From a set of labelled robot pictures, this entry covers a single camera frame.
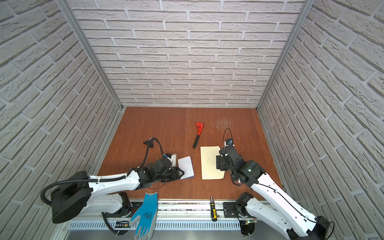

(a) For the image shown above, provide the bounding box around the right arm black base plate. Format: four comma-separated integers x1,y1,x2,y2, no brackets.
223,202,258,221

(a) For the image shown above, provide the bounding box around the left black corrugated cable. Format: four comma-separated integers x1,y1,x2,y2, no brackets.
40,137,165,236

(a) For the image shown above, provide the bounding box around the white glue stick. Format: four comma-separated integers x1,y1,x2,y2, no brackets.
171,154,177,167

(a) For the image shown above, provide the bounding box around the red black pipe wrench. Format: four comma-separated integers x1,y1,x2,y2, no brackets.
193,122,205,149

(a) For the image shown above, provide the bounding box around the small black clear plug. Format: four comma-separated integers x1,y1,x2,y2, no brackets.
143,140,153,148

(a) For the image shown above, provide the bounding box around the blue grey work glove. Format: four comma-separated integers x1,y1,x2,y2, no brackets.
129,192,158,240

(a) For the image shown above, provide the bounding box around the cream yellow envelope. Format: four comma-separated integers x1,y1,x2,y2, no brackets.
200,146,225,180

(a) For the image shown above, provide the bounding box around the white letter with blue border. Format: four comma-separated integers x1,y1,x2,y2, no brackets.
178,156,195,180

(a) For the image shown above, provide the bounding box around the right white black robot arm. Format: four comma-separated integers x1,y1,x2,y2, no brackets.
217,140,331,240

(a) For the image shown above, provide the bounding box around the black yellow screwdriver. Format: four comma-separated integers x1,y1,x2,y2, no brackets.
210,196,218,222

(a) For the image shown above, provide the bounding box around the aluminium front rail frame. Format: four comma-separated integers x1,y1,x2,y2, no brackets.
67,201,261,235

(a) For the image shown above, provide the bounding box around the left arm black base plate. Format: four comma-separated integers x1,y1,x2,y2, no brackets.
105,202,143,218

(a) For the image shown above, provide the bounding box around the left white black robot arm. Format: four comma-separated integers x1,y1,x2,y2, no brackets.
40,157,185,224

